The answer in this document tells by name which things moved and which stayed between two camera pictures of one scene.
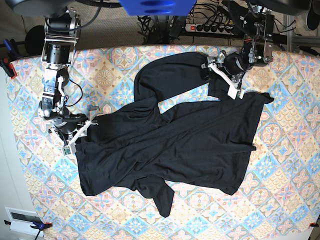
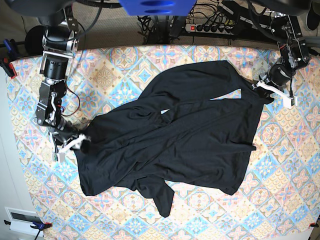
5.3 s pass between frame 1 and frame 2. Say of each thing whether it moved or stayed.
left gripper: moved
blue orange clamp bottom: stayed
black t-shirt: moved
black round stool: stayed
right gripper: moved
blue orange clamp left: stayed
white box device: stayed
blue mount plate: stayed
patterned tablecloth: stayed
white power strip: stayed
